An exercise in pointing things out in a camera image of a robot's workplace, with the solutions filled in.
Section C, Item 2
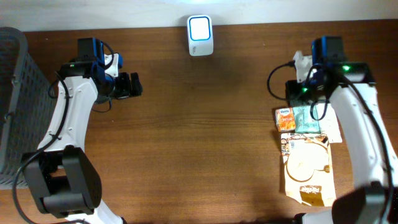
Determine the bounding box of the orange tissue packet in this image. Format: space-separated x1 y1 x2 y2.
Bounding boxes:
275 108 296 133

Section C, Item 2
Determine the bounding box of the teal wipes packet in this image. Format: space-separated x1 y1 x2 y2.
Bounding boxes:
293 105 320 134

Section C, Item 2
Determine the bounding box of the white tube gold cap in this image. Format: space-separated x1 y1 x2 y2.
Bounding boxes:
313 103 343 143

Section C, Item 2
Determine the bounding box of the glutinous rice bag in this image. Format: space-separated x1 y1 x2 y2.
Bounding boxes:
280 133 336 207

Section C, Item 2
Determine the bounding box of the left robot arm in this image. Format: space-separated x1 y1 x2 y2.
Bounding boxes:
16 37 143 223

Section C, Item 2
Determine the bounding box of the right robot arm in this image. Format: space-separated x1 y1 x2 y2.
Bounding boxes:
286 36 397 223

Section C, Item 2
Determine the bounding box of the white barcode scanner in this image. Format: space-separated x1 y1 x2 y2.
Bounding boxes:
187 15 214 57

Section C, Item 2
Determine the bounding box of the grey plastic mesh basket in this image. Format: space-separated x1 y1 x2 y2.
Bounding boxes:
1 27 55 190

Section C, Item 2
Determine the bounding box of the right black cable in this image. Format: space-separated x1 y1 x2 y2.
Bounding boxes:
266 60 394 224

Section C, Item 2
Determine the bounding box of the black cable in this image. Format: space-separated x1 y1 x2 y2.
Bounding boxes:
12 40 118 224
266 60 394 224

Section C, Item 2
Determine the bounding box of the left black cable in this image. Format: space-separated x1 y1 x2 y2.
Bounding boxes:
12 40 118 224

